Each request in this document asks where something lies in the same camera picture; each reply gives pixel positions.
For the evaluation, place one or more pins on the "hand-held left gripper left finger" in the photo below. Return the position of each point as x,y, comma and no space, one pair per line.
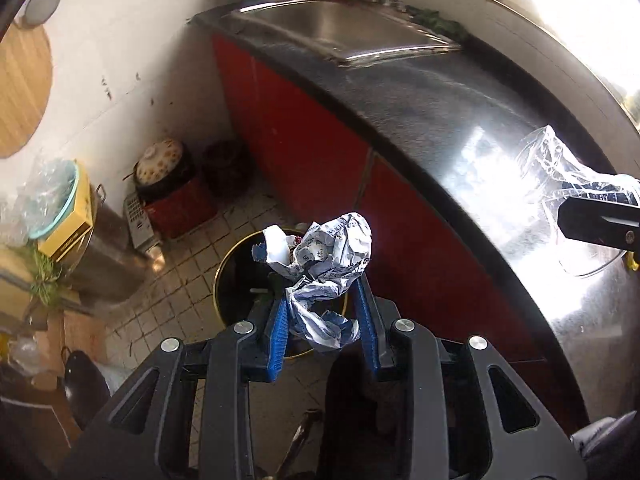
277,330

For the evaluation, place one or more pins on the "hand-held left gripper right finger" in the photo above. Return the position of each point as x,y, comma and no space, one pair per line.
367,325

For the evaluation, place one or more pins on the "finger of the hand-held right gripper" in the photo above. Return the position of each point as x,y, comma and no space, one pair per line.
595,222
605,189

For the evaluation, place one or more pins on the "black trash bin yellow rim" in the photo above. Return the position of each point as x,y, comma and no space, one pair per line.
235,280

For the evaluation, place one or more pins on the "crushed clear plastic cup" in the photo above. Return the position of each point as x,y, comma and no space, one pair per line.
545,160

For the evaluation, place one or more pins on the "white blue wrapper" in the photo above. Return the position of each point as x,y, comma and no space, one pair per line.
325,250

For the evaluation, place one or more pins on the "red box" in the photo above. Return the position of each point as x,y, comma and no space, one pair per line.
180,210

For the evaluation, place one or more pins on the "dark ceramic jar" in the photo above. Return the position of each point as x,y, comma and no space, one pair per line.
227,165

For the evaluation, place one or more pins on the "large steel pot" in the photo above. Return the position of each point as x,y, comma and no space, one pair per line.
110,260

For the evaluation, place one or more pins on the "red kitchen cabinet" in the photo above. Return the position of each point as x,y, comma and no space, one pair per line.
300,130

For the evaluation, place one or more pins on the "black wok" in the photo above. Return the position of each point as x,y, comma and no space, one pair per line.
85,390

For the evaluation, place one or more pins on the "black pot with floral lid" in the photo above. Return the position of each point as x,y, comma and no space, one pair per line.
160,160

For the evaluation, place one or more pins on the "yellow cardboard box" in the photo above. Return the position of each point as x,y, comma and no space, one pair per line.
70,230

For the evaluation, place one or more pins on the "green scouring pad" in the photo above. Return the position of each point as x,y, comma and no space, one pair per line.
440,22

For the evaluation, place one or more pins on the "green leafy vegetables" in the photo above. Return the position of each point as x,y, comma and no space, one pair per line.
47,280

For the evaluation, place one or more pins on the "teal plastic basin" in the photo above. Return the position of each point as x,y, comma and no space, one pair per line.
67,195

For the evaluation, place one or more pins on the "clear plastic bag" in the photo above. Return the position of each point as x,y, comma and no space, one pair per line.
30,190

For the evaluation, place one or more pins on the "steel sink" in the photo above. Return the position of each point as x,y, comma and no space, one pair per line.
350,25

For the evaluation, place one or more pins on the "round wooden board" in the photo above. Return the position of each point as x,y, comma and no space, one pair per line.
20,90

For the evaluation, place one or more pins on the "white round plate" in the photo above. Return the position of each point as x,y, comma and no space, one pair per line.
40,5

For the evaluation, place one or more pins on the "white window frame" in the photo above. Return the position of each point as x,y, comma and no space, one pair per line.
575,0

